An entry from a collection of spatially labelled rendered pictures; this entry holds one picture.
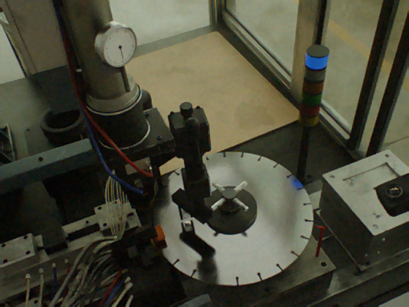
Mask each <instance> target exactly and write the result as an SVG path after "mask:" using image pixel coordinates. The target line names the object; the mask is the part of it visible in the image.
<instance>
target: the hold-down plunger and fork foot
mask: <svg viewBox="0 0 409 307"><path fill-rule="evenodd" d="M171 197H172V201H173V202H174V204H176V205H177V206H178V210H179V214H180V220H181V221H182V220H183V215H182V211H181V209H183V210H184V211H185V212H187V213H189V214H190V217H191V218H195V219H196V220H198V221H200V223H201V224H203V225H204V224H205V223H206V222H207V220H210V219H211V218H212V217H213V211H212V210H211V209H210V208H208V207H207V206H206V205H205V199H201V200H194V201H191V202H189V201H187V197H186V193H185V191H184V190H183V189H181V188H179V189H178V190H177V191H176V192H175V193H173V194H172V195H171Z"/></svg>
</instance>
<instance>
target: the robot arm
mask: <svg viewBox="0 0 409 307"><path fill-rule="evenodd" d="M375 191H376V194H377V197H378V199H379V201H380V203H381V205H382V206H383V208H384V210H385V212H386V213H387V214H388V215H389V216H393V217H396V216H399V215H401V214H404V213H406V212H408V211H409V173H406V174H404V175H402V176H398V177H396V178H393V179H392V180H390V181H387V182H385V183H381V184H379V185H377V186H376V188H375Z"/></svg>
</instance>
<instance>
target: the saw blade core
mask: <svg viewBox="0 0 409 307"><path fill-rule="evenodd" d="M225 155H226V157H224V154H223V153H212V154H208V155H207V157H206V156H203V157H202V158H203V163H204V164H205V165H206V167H207V172H208V174H209V176H210V186H211V192H213V190H215V189H216V188H215V187H214V186H212V182H213V181H215V182H216V183H218V184H219V185H220V186H239V185H240V184H241V183H242V182H243V181H247V184H248V185H247V186H245V187H244V189H246V190H247V191H248V192H250V193H251V194H252V195H253V197H254V199H255V201H256V203H257V214H256V218H255V220H254V222H253V223H252V224H251V225H250V226H249V227H248V228H245V229H243V230H241V231H239V232H221V231H219V230H216V229H214V227H211V226H210V225H209V224H208V223H207V222H206V223H205V224H204V225H203V224H201V223H200V221H198V220H196V219H195V218H191V217H190V218H188V219H183V220H182V221H181V220H180V214H179V210H178V206H177V205H176V204H174V202H173V201H172V197H171V195H172V194H173V193H175V192H176V191H177V190H178V189H179V188H181V189H183V190H184V188H183V181H182V177H181V168H182V167H184V165H183V166H182V167H179V168H178V169H176V171H175V173H172V174H171V175H170V176H169V177H168V178H167V179H166V180H165V181H164V182H163V183H162V184H163V185H164V186H163V185H161V187H160V188H159V190H158V191H157V193H156V195H155V197H154V199H155V200H154V201H153V215H154V218H155V219H154V220H153V221H154V227H156V226H158V225H161V228H162V230H163V231H164V234H165V235H166V238H165V239H162V240H160V241H158V242H156V245H157V246H158V250H160V252H161V253H162V254H163V255H164V257H165V258H166V259H167V260H168V261H169V262H170V263H171V264H172V265H173V266H175V267H176V268H177V269H178V270H179V271H180V272H182V273H185V274H186V275H188V276H190V277H191V276H192V274H193V273H194V270H196V272H195V273H194V275H193V278H195V279H196V280H199V281H203V282H207V283H211V284H213V282H214V279H215V278H214V276H216V277H217V278H216V279H215V284H217V285H224V286H237V282H236V277H238V278H239V279H238V284H239V285H244V284H254V283H257V282H260V281H261V280H262V281H263V280H266V279H267V278H270V277H273V276H275V275H277V274H279V273H280V272H281V270H285V269H286V268H287V267H288V266H289V265H290V264H292V263H293V262H295V260H296V259H297V257H298V256H299V255H301V253H302V251H303V250H304V248H305V247H306V245H307V243H308V241H309V238H310V234H311V232H312V230H311V232H309V231H307V230H303V229H304V227H307V228H309V229H312V228H313V222H312V221H313V208H312V204H311V202H310V198H309V196H308V195H307V192H306V191H305V189H302V188H304V186H303V185H302V184H301V183H300V181H298V180H297V177H296V176H295V175H294V174H293V175H291V173H290V172H289V170H287V169H286V168H285V167H282V166H281V165H280V164H278V165H277V166H276V167H274V166H275V165H276V164H277V162H275V161H273V160H269V159H267V158H265V157H263V156H262V157H261V158H260V156H259V155H256V154H253V153H243V155H242V153H240V152H225ZM241 156H243V157H241ZM207 159H209V160H207ZM259 159H260V161H258V160H259ZM176 173H177V174H179V175H177V174H176ZM290 175H291V176H290ZM287 176H289V178H287ZM297 189H299V190H297ZM184 191H185V190H184ZM159 200H161V201H159ZM303 204H309V205H303ZM156 214H158V216H155V215H156ZM189 216H190V214H189ZM305 220H308V221H305ZM301 236H302V237H303V238H301ZM305 238H307V239H308V240H307V239H305ZM165 246H166V248H164V247H165ZM163 248H164V249H163ZM161 249H162V250H161ZM292 251H293V252H294V254H295V255H294V254H292V253H291V252H292ZM297 255H298V256H297ZM177 259H179V260H180V261H179V262H177ZM176 262H177V263H176ZM175 263H176V264H175ZM174 264H175V265H174ZM277 264H279V266H280V268H279V267H277V266H276V265H277ZM258 273H259V274H260V276H261V280H260V278H259V276H258V275H257V274H258Z"/></svg>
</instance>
